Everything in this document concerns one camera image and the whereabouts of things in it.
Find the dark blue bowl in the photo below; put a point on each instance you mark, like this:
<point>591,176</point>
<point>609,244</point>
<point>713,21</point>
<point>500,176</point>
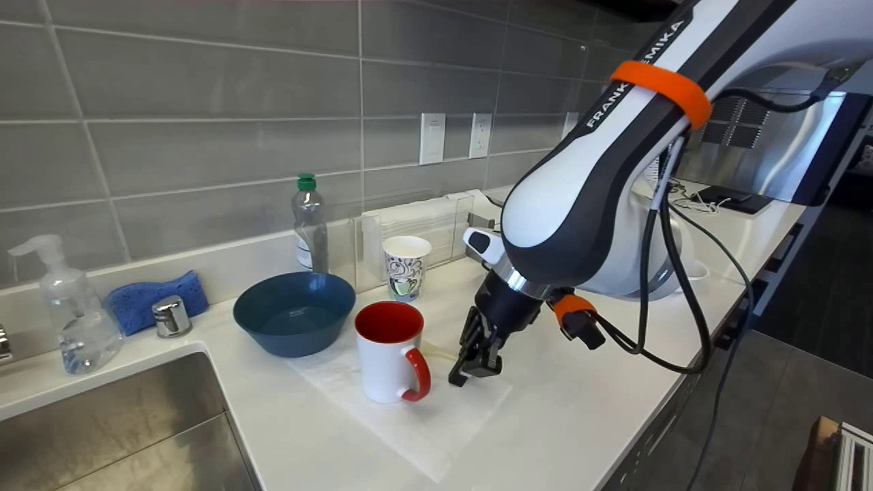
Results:
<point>292,317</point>

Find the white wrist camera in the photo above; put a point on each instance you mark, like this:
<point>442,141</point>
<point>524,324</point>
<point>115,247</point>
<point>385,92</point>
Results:
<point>481,247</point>

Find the blue sponge cloth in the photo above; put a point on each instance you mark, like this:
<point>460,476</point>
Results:
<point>137,303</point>

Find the printed white paper cup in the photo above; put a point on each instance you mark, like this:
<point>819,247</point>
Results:
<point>408,264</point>

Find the white mug with red inside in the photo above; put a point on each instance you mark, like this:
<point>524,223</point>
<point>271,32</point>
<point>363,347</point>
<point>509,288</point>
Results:
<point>382,363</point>

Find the small metal knob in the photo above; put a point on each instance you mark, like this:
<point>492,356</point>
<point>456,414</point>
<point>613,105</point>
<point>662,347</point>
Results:
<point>174,317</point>

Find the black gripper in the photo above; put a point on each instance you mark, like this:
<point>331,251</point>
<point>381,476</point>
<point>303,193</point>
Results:
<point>502,315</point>

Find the white paper towel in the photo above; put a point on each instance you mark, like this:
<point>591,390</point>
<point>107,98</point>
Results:
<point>437,426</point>

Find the white wall outlet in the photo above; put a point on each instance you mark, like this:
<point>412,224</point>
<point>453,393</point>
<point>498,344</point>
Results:
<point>571,123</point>
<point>433,137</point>
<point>481,134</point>

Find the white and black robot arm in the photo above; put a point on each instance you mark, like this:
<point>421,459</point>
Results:
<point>583,180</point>

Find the black flat device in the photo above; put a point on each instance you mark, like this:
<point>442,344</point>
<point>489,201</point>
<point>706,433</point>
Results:
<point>733,198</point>

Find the clear soap pump dispenser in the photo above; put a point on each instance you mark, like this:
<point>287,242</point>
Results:
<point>86,337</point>

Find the brown wooden furniture piece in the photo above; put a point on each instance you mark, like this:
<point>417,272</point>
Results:
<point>813,453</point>

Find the stainless steel sink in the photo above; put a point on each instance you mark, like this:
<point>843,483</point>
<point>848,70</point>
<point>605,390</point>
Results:
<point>119,437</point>

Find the clear bottle with green cap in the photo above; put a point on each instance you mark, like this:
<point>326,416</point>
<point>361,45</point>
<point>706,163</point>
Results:
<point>309,228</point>

